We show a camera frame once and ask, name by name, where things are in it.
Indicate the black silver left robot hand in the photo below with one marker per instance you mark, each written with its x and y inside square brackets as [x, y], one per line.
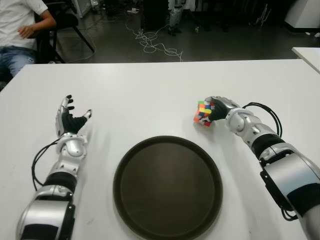
[70, 123]

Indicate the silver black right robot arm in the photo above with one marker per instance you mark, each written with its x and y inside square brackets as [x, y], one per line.
[287, 175]

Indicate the silver standing robot legs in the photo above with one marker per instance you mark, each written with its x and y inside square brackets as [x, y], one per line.
[175, 15]

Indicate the white power strip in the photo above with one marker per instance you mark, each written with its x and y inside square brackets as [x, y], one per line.
[133, 10]

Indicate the black office chair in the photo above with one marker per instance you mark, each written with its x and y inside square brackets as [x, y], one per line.
[65, 21]

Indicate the white side table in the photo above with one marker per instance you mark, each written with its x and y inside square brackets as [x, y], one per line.
[310, 56]

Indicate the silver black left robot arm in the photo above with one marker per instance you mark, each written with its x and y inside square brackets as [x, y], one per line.
[50, 212]

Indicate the multicolour Rubik's cube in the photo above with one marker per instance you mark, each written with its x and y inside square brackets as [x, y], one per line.
[203, 112]

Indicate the person in white shirt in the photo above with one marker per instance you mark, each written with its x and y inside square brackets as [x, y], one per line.
[17, 20]

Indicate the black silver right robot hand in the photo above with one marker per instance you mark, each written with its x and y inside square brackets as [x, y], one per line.
[222, 110]

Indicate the black floor cabinet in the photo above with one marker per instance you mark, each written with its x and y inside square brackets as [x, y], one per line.
[155, 13]

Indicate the white cabinet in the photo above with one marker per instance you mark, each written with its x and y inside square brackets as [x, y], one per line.
[306, 12]

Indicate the dark brown round plate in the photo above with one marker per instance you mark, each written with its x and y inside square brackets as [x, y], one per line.
[167, 190]

